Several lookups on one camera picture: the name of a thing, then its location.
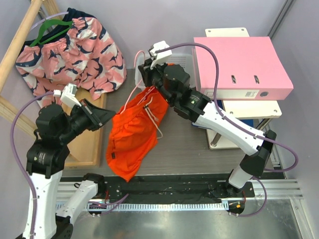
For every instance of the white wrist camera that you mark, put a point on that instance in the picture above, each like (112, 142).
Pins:
(159, 53)
(67, 95)

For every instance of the white small shelf stand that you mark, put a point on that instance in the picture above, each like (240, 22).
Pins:
(262, 111)

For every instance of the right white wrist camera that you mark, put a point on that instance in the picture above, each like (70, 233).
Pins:
(159, 53)

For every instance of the aluminium slotted rail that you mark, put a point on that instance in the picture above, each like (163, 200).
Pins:
(265, 189)

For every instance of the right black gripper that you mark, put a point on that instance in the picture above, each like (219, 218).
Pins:
(147, 72)

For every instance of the orange shorts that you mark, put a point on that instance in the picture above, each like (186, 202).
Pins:
(135, 132)

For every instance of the wooden clothes rack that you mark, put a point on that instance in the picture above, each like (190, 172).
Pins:
(85, 150)

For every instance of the pink patterned shorts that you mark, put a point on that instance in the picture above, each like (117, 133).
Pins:
(83, 54)

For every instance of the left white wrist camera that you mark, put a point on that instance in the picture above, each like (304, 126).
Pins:
(67, 95)

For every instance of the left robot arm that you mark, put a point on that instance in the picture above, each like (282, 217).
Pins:
(55, 129)

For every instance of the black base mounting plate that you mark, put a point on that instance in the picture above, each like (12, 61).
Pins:
(171, 189)

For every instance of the pink ring binder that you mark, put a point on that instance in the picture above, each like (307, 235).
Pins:
(249, 69)

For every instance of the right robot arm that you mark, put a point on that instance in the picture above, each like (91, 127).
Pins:
(172, 82)

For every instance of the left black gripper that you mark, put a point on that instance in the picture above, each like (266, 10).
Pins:
(97, 116)

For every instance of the blue book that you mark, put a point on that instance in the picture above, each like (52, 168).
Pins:
(198, 125)

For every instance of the white perforated basket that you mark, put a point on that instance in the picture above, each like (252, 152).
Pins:
(184, 60)

